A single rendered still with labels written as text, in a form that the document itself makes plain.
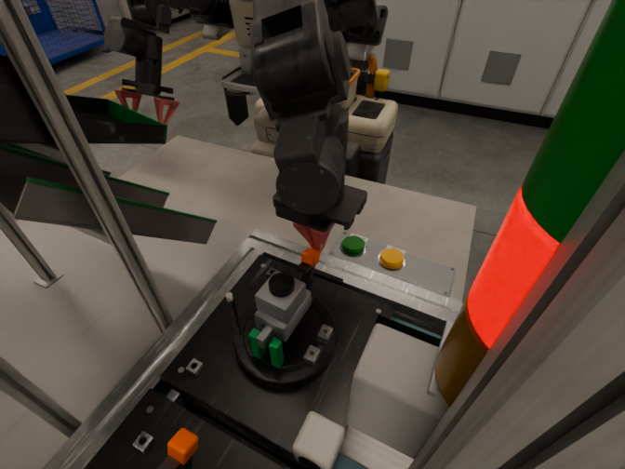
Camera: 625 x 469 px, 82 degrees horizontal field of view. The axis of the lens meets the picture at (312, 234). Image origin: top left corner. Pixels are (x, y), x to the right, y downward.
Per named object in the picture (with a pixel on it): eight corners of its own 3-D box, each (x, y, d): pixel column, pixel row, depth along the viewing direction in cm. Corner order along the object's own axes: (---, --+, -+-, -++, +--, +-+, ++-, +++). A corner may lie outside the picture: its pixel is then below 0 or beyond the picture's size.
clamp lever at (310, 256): (299, 292, 53) (308, 246, 50) (312, 297, 52) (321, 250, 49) (288, 304, 50) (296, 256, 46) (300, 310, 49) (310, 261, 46)
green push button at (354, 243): (346, 240, 67) (347, 232, 65) (366, 247, 66) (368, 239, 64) (338, 254, 64) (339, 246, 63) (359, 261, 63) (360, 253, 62)
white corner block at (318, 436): (310, 421, 44) (310, 408, 42) (344, 438, 43) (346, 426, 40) (291, 460, 41) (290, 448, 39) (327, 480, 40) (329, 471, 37)
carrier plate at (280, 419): (260, 261, 63) (259, 253, 62) (393, 314, 55) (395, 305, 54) (163, 383, 48) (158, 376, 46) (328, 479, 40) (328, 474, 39)
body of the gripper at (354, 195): (347, 234, 42) (352, 182, 37) (272, 209, 45) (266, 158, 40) (366, 203, 46) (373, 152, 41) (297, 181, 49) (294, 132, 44)
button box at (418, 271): (340, 251, 72) (342, 228, 68) (448, 288, 65) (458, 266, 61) (325, 275, 67) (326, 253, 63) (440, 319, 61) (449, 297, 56)
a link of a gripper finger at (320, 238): (325, 273, 48) (325, 221, 42) (278, 255, 51) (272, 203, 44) (344, 240, 53) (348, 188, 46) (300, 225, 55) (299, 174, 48)
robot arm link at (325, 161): (340, 23, 33) (256, 52, 35) (326, 70, 24) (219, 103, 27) (370, 140, 40) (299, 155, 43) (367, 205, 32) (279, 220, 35)
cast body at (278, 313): (284, 291, 49) (280, 257, 44) (312, 304, 48) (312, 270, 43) (246, 340, 44) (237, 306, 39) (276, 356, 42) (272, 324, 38)
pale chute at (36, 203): (158, 214, 67) (167, 192, 66) (206, 245, 61) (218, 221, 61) (-39, 174, 41) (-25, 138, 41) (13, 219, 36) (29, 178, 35)
